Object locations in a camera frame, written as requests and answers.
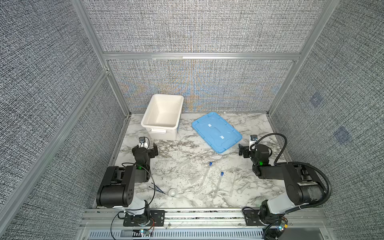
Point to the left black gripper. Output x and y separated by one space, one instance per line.
151 151

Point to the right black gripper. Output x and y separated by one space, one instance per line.
244 151

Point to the blue plastic lid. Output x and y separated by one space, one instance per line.
216 132

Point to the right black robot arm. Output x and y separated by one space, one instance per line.
305 185

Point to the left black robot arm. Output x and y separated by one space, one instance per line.
117 189

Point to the blue tweezers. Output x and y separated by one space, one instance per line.
156 188

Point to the white plastic bin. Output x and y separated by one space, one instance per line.
162 116

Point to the small clear round dish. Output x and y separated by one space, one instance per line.
172 193

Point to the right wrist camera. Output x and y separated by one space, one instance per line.
253 139

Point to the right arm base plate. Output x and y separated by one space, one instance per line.
253 218

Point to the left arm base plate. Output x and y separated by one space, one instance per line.
147 219

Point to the aluminium front rail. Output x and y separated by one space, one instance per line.
202 224

